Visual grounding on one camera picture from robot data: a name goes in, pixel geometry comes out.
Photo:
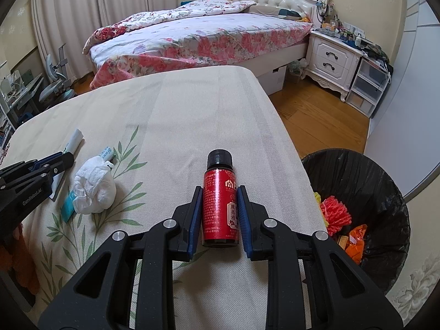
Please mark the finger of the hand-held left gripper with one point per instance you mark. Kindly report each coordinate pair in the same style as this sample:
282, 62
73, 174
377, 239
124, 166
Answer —
48, 160
63, 163

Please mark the small teal packet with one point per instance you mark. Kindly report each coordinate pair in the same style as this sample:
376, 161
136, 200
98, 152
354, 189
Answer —
68, 208

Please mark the crumpled plastic bag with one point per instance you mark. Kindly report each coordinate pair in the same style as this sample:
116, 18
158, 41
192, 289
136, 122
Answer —
297, 69

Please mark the beige curtain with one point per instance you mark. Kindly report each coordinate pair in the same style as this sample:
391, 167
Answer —
96, 10

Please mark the white tissue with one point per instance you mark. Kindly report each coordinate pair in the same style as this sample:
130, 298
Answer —
94, 189

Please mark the red foam fruit net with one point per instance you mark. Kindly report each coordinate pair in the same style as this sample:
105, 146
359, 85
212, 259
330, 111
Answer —
337, 215

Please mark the dark blue cloth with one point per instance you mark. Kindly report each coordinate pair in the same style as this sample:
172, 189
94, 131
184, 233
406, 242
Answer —
290, 13

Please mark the clear plastic drawer unit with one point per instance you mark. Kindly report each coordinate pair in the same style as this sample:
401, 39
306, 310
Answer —
367, 86

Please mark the trash bin with black bag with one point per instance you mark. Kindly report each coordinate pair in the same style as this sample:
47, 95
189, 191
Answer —
378, 185

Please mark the floral bed sheet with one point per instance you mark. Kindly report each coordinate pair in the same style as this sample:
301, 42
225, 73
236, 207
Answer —
213, 41

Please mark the person's left forearm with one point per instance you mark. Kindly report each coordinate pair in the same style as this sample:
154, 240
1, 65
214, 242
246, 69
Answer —
20, 261

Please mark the orange snack packet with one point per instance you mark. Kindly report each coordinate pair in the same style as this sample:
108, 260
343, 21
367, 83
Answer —
355, 244

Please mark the cluttered desk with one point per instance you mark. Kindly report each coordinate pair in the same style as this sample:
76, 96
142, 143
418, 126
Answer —
20, 99

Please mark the white pillow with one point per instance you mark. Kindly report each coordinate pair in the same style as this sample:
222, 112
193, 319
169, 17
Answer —
268, 11

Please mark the grey sliding wardrobe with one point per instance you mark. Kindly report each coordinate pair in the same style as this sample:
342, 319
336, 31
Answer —
412, 75

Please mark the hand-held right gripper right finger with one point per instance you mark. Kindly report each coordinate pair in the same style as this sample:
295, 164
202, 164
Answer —
244, 223

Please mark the yellow foam fruit net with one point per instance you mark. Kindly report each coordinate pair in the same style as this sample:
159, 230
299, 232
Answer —
317, 198

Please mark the white storage box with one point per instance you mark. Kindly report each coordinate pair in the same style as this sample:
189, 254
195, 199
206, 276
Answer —
275, 79

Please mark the floral quilt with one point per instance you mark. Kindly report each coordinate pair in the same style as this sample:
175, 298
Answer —
165, 15

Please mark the white nightstand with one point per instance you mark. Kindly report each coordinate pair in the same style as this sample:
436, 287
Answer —
331, 62

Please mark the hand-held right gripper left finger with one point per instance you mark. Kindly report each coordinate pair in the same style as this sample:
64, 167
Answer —
194, 223

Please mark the red bottle with black cap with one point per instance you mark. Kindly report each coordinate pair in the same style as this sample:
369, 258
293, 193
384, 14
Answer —
220, 206

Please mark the clutter of small bottles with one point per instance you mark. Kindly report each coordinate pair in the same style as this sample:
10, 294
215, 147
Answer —
354, 32

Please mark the blue and white paper tube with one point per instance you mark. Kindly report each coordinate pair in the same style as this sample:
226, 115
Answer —
74, 142

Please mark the beige floral tablecloth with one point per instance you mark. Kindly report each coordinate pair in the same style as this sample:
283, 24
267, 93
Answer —
192, 117

